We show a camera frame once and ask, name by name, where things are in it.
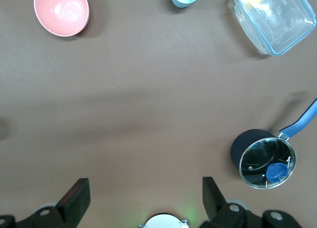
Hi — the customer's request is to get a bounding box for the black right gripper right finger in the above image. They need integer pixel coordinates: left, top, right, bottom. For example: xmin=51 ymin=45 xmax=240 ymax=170
xmin=202 ymin=176 xmax=306 ymax=228

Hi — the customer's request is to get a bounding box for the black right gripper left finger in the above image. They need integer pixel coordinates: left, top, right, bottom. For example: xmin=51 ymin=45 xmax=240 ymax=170
xmin=0 ymin=178 xmax=91 ymax=228

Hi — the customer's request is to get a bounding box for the glass lid blue knob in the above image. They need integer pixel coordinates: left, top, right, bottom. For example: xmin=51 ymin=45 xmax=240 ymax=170
xmin=239 ymin=137 xmax=297 ymax=190

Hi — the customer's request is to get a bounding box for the brown table cover cloth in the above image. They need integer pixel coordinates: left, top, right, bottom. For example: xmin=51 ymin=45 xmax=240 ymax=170
xmin=0 ymin=0 xmax=317 ymax=228

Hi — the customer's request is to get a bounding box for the pink bowl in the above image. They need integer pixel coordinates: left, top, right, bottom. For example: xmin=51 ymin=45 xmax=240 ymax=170
xmin=33 ymin=0 xmax=90 ymax=38

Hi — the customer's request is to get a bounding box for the clear plastic food container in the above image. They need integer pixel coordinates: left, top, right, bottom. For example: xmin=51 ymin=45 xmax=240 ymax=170
xmin=228 ymin=0 xmax=317 ymax=57

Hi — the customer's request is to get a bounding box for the black saucepan blue handle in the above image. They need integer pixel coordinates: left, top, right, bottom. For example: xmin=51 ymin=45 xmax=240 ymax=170
xmin=230 ymin=97 xmax=317 ymax=189

